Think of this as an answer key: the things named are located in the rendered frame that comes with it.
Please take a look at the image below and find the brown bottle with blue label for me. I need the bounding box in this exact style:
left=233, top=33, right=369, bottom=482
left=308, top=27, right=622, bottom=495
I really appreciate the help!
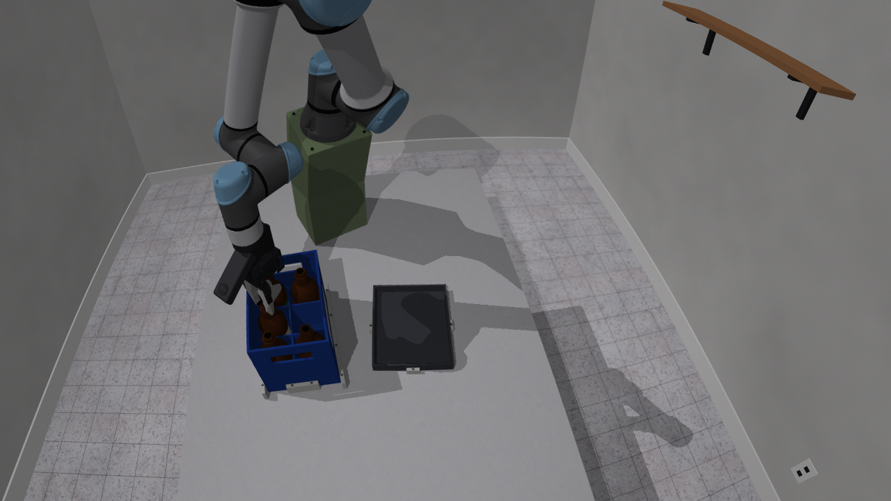
left=296, top=324, right=325, bottom=358

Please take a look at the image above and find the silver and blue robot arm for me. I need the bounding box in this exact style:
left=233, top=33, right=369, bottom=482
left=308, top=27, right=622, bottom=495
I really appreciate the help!
left=213, top=0, right=409, bottom=305

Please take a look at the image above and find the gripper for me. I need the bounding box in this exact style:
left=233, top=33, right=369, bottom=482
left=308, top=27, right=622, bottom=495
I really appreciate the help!
left=232, top=222, right=285, bottom=315

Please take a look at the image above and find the blue crate with dividers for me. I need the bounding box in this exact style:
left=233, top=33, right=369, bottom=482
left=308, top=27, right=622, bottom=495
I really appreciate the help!
left=246, top=259, right=341, bottom=392

